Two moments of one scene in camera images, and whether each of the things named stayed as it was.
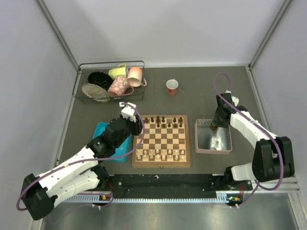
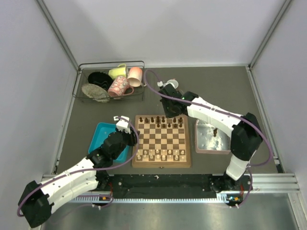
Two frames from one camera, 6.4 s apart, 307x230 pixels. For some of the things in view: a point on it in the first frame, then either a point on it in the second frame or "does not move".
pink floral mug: x=119 y=86 does not move
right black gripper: x=216 y=121 -> x=169 y=115
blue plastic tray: x=124 y=147 does not move
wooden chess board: x=166 y=143 does not move
